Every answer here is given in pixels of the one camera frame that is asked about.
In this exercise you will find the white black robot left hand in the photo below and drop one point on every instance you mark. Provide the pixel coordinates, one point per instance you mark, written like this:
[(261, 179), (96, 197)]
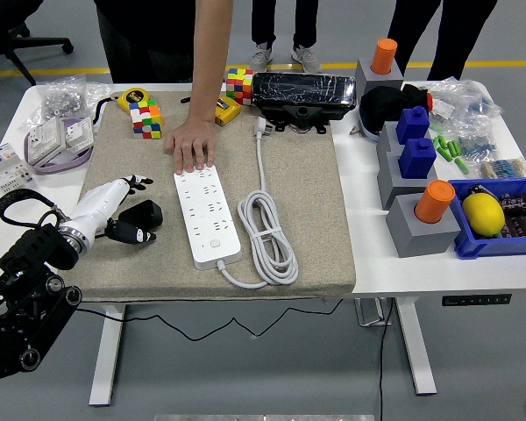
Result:
[(96, 206)]

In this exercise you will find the person's left forearm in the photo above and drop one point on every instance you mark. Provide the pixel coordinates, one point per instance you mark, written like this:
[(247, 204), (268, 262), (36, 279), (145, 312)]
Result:
[(210, 57)]

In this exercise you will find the colourful puzzle cube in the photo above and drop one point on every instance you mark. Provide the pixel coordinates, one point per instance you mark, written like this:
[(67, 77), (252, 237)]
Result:
[(241, 87), (147, 120)]

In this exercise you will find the small clear plastic bag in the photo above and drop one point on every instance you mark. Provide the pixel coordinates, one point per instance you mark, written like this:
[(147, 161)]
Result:
[(97, 91)]

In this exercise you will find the grey under-table bracket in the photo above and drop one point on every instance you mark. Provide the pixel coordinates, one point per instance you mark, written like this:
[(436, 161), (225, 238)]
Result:
[(370, 313)]

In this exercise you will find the blue square peg block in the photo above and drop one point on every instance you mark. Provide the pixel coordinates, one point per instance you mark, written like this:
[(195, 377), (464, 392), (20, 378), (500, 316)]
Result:
[(413, 127), (417, 160)]

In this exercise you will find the clear bag of blue parts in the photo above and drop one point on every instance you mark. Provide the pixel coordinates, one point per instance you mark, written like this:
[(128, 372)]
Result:
[(473, 103), (478, 144)]

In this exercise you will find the square yellow tape measure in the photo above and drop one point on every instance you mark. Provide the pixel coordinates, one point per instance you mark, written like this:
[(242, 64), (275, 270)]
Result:
[(230, 112)]

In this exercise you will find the white blue-rimmed object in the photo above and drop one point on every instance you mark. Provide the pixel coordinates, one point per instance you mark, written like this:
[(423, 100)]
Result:
[(371, 133)]

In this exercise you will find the round yellow tape measure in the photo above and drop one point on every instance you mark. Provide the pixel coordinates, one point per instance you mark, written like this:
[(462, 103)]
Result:
[(133, 97)]

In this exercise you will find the grey-brown fabric mat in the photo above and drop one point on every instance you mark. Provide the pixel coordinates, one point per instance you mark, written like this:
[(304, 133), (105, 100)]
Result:
[(311, 197)]

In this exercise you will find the person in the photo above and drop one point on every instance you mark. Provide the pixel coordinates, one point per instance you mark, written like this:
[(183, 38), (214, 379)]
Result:
[(456, 35), (307, 26), (149, 35)]

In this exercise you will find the grey block with hole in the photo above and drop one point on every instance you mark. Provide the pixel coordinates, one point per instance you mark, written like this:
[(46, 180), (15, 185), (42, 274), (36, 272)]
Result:
[(421, 239), (385, 142), (379, 81), (392, 186)]

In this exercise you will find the black table control panel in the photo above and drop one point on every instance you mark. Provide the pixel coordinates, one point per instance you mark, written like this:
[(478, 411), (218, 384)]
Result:
[(475, 300)]

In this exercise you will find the white circuit breaker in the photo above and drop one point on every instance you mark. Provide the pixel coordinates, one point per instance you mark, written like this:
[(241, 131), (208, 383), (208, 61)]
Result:
[(4, 164)]

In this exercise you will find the black power adapter plug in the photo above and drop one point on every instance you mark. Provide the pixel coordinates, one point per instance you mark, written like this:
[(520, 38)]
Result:
[(147, 212)]

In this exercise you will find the black office chair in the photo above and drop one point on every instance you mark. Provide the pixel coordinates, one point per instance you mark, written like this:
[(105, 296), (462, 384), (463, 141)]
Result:
[(35, 43)]

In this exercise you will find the small white socket panel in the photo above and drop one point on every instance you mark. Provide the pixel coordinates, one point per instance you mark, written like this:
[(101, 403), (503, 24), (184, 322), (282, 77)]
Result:
[(79, 133)]

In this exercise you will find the blue plastic bin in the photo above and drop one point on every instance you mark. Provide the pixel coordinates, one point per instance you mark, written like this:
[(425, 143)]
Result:
[(495, 246)]

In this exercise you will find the clear bag of screws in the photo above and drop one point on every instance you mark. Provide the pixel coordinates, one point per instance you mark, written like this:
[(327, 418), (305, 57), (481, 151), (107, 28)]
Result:
[(61, 98)]

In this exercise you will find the person's left hand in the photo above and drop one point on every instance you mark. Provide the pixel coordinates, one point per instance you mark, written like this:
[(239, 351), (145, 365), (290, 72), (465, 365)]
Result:
[(195, 142)]

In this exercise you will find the clear bag of resistors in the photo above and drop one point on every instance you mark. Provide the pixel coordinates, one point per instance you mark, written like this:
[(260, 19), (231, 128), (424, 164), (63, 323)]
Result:
[(506, 169)]

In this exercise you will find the white table leg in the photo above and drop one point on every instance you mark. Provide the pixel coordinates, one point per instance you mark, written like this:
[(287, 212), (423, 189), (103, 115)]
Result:
[(416, 351), (107, 381)]

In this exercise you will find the small black silver tool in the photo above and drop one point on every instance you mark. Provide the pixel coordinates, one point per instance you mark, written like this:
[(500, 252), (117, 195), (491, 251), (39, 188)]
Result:
[(478, 190)]

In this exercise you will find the large white socket panel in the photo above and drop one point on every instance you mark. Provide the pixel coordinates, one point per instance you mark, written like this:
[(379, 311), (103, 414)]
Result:
[(46, 140)]

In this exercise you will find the small green cylinder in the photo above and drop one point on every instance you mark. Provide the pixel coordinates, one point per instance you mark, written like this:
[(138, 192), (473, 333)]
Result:
[(456, 148), (436, 143), (450, 148), (444, 153), (462, 166), (442, 140)]

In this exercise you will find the purple tray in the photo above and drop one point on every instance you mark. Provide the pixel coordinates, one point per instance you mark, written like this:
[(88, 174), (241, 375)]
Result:
[(57, 167)]

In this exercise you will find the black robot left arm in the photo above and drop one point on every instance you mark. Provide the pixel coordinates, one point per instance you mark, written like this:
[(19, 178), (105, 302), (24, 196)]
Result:
[(35, 250)]

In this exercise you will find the black plastic-wrapped device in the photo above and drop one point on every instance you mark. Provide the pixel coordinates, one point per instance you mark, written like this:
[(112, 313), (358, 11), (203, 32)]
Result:
[(302, 90)]

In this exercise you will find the small metal piece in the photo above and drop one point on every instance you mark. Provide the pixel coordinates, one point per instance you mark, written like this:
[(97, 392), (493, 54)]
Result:
[(355, 131)]

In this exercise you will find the dark brown capacitor pile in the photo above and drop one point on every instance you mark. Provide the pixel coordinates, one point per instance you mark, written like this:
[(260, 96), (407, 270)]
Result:
[(523, 215)]

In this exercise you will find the white power strip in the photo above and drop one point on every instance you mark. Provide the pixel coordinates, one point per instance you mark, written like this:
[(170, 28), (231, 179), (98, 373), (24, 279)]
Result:
[(208, 215)]

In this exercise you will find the yellow lemon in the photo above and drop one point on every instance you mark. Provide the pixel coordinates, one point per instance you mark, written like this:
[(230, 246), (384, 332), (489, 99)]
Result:
[(483, 215)]

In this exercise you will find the black cloth bundle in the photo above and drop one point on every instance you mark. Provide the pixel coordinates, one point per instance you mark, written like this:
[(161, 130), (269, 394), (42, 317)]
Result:
[(383, 105)]

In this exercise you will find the orange cylinder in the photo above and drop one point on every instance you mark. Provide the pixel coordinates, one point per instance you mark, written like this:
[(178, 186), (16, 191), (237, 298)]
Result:
[(434, 201), (385, 54)]

